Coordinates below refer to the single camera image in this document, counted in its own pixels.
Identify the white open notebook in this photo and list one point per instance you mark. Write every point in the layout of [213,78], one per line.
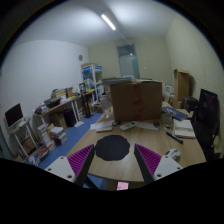
[183,129]

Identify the black marker pen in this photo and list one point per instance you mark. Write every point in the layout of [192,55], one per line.
[174,137]

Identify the black office chair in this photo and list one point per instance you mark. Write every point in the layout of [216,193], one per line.
[206,122]

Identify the white remote control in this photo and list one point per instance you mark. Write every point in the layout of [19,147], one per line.
[128,126]

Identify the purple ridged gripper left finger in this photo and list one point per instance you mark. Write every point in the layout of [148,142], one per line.
[73,168]

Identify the wooden side desk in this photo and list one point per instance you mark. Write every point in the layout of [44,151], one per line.
[71,100]

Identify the ceiling fluorescent light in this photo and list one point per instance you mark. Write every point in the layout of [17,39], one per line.
[107,20]

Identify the large brown cardboard box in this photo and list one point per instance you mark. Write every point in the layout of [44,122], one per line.
[137,101]

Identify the glass door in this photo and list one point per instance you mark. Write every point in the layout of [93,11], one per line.
[128,61]

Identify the tall cardboard box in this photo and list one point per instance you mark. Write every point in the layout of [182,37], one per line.
[181,84]

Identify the round black mouse pad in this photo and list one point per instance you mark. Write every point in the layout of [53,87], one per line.
[112,148]

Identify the pink sticky note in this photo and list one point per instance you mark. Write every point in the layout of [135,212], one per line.
[122,186]

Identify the white papers on table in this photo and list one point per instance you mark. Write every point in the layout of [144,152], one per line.
[102,126]

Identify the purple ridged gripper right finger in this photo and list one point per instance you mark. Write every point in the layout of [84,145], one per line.
[153,166]

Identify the computer monitor on stand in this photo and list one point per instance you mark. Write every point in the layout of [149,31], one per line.
[13,115]

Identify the dark blue book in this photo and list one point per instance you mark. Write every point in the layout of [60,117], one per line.
[176,114]

